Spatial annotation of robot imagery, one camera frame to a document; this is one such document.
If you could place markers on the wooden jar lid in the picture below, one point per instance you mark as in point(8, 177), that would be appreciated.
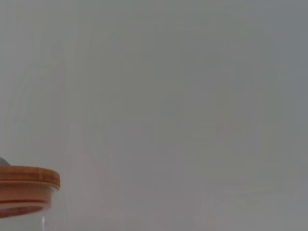
point(29, 180)

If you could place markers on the glass water dispenser jar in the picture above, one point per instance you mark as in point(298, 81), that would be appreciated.
point(29, 222)

